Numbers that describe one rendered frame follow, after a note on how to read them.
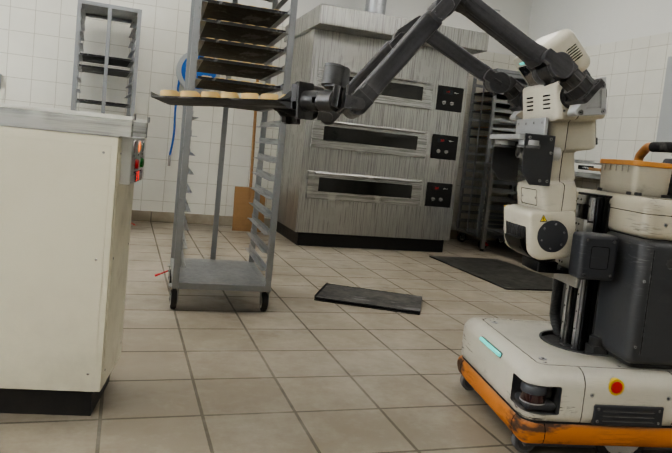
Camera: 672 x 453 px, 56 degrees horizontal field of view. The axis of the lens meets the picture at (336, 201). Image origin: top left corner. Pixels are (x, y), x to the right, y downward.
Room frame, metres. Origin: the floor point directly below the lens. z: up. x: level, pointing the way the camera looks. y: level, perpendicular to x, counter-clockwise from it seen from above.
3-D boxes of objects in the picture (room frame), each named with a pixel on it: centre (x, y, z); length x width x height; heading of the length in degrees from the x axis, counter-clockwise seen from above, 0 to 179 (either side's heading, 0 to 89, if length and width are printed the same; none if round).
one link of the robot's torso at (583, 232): (2.09, -0.75, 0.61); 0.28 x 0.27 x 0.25; 8
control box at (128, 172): (1.97, 0.64, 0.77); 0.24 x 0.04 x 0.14; 9
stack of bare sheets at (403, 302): (3.69, -0.26, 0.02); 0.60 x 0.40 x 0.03; 81
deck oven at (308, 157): (5.99, -0.27, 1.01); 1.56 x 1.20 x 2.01; 109
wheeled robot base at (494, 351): (2.17, -0.90, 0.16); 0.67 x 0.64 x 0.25; 98
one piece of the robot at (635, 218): (2.18, -0.99, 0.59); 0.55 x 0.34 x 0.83; 8
